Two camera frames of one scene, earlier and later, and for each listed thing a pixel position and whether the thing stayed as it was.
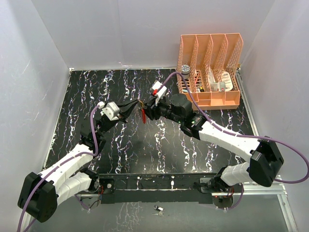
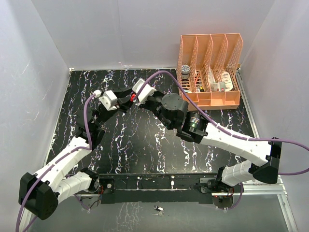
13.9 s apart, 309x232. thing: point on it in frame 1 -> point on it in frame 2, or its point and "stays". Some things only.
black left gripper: x=125 y=110 -> x=124 y=102
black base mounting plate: x=153 y=188 stays
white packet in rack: x=226 y=79 stays
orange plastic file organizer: x=214 y=60 stays
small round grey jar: x=185 y=71 stays
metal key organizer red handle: x=144 y=115 -> x=133 y=96
